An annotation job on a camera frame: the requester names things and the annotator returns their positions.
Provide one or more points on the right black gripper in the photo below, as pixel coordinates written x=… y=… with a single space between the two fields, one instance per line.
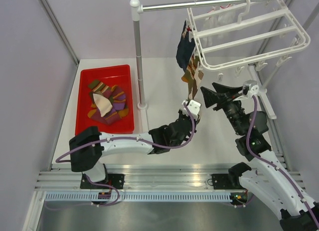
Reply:
x=211 y=98

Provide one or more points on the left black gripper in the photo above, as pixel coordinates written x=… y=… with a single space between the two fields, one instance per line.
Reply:
x=182 y=115

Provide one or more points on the white clip sock hanger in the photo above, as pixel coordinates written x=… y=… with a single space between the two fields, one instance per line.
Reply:
x=239 y=52

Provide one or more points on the purple striped sock front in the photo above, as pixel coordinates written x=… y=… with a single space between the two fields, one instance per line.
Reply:
x=109 y=104

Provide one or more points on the purple striped sock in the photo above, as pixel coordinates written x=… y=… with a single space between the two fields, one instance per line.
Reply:
x=108 y=119
x=109 y=104

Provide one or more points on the purple striped sock back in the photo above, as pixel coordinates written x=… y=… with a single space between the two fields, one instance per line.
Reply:
x=108 y=119

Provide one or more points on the brown cream striped sock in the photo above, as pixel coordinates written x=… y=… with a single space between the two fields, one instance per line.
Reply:
x=102 y=103

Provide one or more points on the olive green striped sock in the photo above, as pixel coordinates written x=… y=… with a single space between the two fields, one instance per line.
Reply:
x=115 y=94

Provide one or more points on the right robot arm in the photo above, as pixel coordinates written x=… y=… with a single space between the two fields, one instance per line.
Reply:
x=264 y=176

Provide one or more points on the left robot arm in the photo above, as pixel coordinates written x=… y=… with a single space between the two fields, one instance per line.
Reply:
x=90 y=145

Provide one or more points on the white fluffy socks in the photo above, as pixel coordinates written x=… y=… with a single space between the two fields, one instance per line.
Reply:
x=217 y=21

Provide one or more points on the olive brown patterned sock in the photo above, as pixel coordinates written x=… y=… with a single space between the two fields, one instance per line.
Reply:
x=193 y=76

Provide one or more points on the navy blue sock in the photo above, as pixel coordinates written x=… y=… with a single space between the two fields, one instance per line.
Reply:
x=185 y=46

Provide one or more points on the red plastic bin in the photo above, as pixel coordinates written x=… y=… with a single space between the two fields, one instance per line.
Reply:
x=113 y=75

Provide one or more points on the silver drying rack stand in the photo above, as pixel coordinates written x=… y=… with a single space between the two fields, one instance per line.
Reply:
x=258 y=60

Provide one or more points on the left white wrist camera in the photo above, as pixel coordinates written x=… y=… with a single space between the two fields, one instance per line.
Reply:
x=191 y=107

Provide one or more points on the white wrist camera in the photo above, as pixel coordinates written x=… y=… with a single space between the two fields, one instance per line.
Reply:
x=191 y=107
x=250 y=88

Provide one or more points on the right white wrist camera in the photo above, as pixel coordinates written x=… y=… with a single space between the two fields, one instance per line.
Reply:
x=250 y=88

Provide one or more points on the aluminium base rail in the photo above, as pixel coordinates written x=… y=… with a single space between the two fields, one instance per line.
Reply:
x=138 y=178

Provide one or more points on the white slotted cable duct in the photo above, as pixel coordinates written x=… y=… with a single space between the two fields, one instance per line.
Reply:
x=140 y=197

